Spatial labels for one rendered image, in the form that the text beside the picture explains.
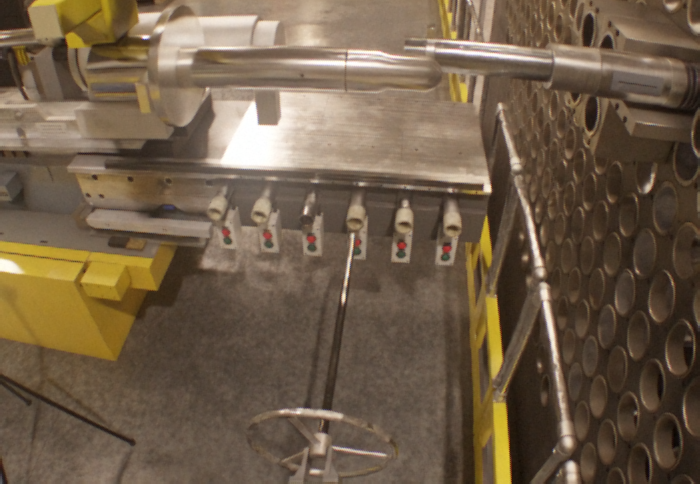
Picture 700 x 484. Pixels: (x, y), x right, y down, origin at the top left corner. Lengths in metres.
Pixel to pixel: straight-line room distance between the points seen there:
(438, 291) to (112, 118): 1.81
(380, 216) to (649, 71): 1.16
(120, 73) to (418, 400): 1.79
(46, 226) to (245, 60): 1.47
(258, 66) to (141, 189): 0.94
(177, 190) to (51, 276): 0.68
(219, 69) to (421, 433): 1.66
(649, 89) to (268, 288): 2.05
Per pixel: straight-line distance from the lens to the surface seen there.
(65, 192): 2.61
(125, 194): 2.37
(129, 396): 2.61
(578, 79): 1.96
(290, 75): 1.57
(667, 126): 2.12
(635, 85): 2.03
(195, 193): 2.21
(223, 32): 1.94
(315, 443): 1.34
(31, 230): 2.72
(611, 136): 2.41
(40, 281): 2.47
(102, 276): 2.29
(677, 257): 2.48
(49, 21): 1.55
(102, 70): 1.76
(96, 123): 2.15
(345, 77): 1.54
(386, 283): 2.84
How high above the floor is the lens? 2.10
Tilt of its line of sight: 41 degrees down
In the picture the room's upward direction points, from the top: straight up
